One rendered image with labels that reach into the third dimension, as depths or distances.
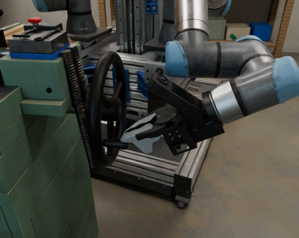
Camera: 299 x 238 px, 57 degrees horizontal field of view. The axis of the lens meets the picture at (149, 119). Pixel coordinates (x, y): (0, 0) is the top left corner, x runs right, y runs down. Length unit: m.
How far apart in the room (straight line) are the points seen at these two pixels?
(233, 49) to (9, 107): 0.47
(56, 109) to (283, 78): 0.45
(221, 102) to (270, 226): 1.13
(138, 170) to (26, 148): 0.84
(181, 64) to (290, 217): 1.23
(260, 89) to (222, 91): 0.06
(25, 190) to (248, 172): 1.39
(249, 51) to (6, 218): 0.64
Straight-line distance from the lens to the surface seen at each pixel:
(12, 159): 0.67
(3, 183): 0.66
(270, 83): 0.51
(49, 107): 0.64
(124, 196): 1.59
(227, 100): 0.51
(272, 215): 1.62
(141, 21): 1.38
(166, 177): 1.41
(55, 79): 0.62
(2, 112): 0.62
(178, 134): 0.55
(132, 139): 0.57
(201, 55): 0.57
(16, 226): 0.76
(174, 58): 0.56
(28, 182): 0.74
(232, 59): 0.58
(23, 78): 0.66
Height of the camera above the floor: 1.15
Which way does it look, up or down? 31 degrees down
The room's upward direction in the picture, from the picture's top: straight up
